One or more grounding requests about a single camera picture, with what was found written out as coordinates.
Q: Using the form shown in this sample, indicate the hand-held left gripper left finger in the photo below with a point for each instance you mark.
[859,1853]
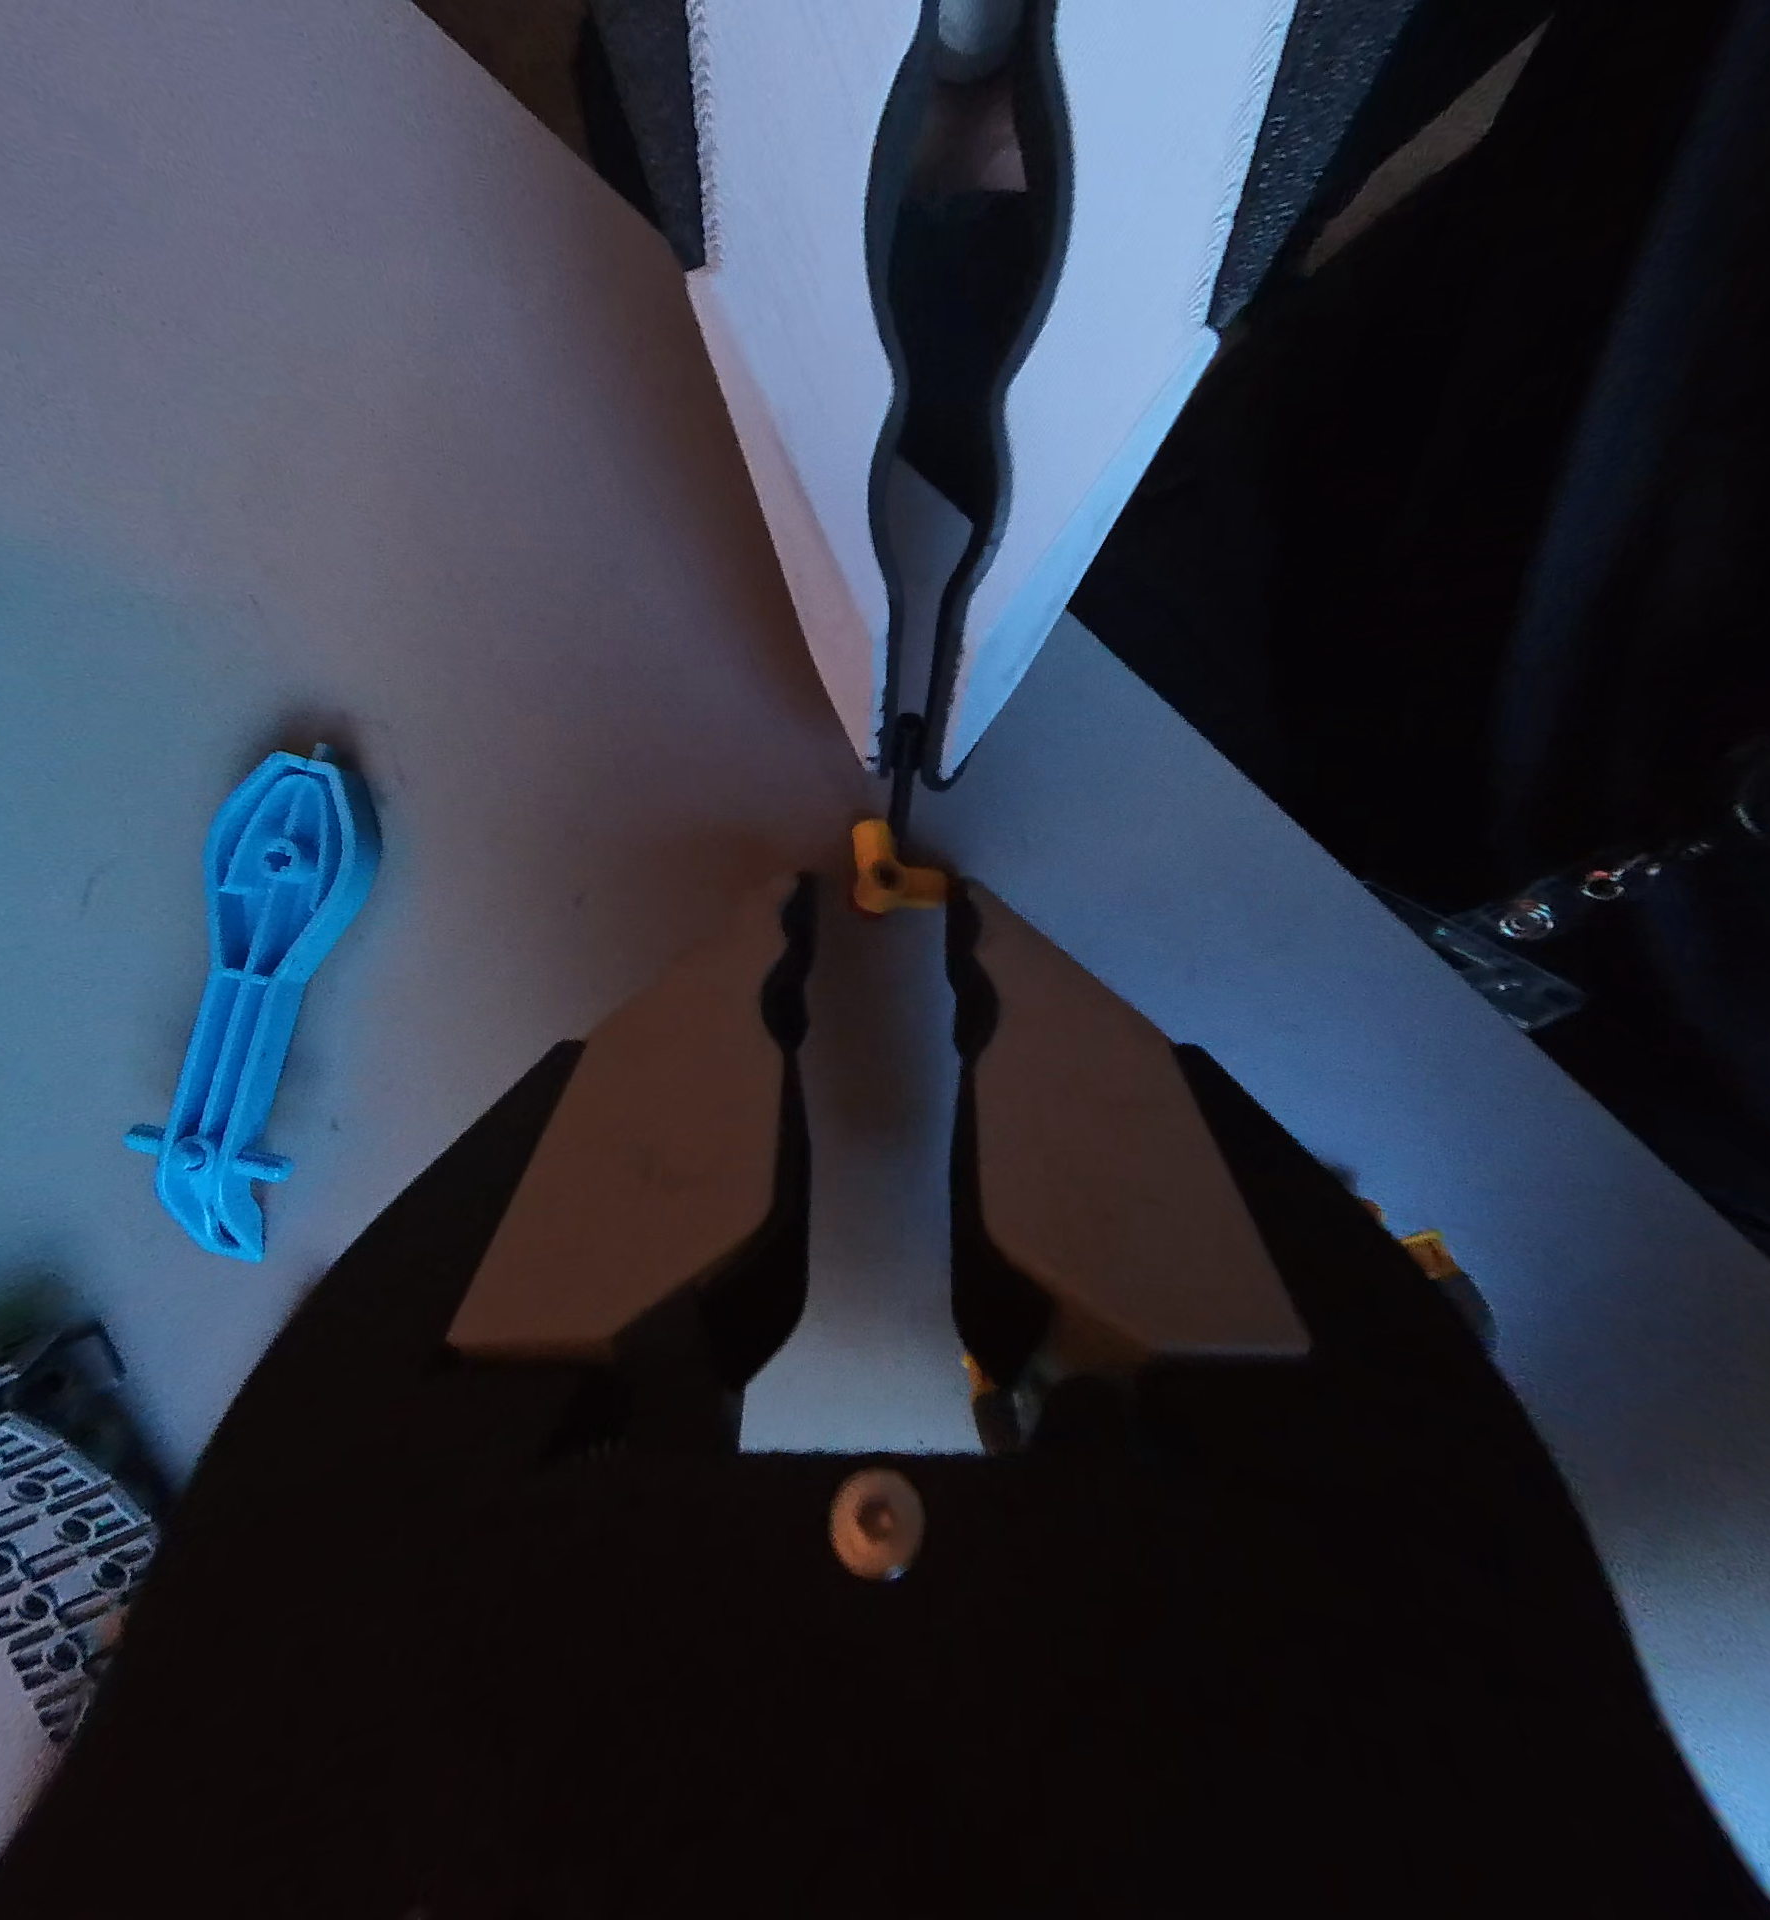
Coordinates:
[631,1184]

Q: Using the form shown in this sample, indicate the yellow red toy connector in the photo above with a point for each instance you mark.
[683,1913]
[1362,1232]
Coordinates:
[886,885]

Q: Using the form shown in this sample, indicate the person's dark clothing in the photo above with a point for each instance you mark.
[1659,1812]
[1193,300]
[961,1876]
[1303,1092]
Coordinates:
[1426,525]

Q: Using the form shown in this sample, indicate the grey desk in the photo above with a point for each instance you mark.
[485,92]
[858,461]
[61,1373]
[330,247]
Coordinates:
[376,451]

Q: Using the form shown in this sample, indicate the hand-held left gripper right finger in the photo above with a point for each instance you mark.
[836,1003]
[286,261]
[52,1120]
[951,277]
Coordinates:
[1127,1184]

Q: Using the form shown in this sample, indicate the badge card with keys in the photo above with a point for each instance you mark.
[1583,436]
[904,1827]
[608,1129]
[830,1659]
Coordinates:
[1500,960]

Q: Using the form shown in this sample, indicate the blue toy claw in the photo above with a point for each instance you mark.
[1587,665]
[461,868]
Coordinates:
[263,930]

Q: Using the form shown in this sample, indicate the black toy pin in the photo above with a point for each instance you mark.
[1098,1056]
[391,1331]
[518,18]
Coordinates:
[904,773]

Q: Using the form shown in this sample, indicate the folded grey toy track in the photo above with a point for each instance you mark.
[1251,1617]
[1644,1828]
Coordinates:
[31,1560]

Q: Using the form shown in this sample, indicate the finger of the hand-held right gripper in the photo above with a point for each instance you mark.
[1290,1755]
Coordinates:
[1127,300]
[796,300]

